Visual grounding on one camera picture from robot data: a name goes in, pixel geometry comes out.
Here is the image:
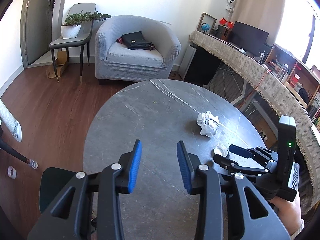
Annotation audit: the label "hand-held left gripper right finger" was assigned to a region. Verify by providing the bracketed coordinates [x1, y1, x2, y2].
[176, 140, 291, 240]

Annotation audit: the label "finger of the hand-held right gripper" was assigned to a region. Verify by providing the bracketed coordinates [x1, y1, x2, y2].
[228, 144, 278, 166]
[213, 154, 272, 179]

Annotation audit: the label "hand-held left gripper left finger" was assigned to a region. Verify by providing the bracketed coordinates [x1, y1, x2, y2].
[26, 139, 142, 240]

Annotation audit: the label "white round lid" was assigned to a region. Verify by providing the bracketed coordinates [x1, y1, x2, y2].
[213, 143, 229, 157]

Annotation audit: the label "white paper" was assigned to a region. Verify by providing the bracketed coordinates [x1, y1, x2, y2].
[196, 110, 221, 137]

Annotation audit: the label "dark green trash bin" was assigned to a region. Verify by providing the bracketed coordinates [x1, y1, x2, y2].
[39, 166, 77, 215]

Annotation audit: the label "person's right hand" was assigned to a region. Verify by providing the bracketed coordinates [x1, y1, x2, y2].
[271, 192, 302, 236]

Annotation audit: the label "round grey marble table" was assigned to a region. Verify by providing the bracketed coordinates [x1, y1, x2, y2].
[82, 79, 273, 240]

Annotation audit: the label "desk with beige fringed cloth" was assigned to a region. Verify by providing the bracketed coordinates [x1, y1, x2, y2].
[188, 30, 320, 214]

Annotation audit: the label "wooden bookshelf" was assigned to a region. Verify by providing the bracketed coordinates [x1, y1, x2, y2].
[264, 43, 320, 133]

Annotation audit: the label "white cabinet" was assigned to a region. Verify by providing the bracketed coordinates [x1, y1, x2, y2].
[178, 43, 222, 86]

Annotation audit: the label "grey armchair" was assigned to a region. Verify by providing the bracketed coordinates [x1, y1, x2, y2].
[95, 15, 182, 85]

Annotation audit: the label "black monitor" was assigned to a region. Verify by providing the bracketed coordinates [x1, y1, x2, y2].
[228, 21, 270, 53]

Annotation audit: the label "brown wooden speaker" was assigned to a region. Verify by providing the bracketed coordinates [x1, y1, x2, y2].
[216, 25, 232, 41]

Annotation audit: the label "clear tape roll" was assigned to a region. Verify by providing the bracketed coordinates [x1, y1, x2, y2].
[7, 165, 18, 180]

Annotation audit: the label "flat cardboard box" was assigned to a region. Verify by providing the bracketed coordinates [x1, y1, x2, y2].
[45, 50, 69, 79]

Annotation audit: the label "black handbag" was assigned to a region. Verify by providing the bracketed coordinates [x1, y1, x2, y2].
[121, 31, 156, 51]

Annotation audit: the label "small red desk ornaments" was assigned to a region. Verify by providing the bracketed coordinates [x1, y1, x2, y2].
[219, 17, 234, 28]

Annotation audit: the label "grey dining chair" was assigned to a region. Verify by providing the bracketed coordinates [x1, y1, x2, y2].
[49, 3, 98, 83]

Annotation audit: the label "beige curtain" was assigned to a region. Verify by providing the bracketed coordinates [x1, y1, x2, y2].
[231, 0, 288, 48]

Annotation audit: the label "potted plant in white pot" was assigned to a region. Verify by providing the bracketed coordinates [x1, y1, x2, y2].
[60, 11, 112, 39]

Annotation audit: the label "grey door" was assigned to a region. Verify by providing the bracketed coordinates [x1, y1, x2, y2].
[21, 0, 60, 68]

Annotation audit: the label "red cable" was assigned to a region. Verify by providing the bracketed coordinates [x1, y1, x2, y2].
[246, 69, 272, 106]

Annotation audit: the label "wooden picture frame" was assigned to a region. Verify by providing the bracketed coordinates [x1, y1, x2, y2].
[199, 12, 217, 35]

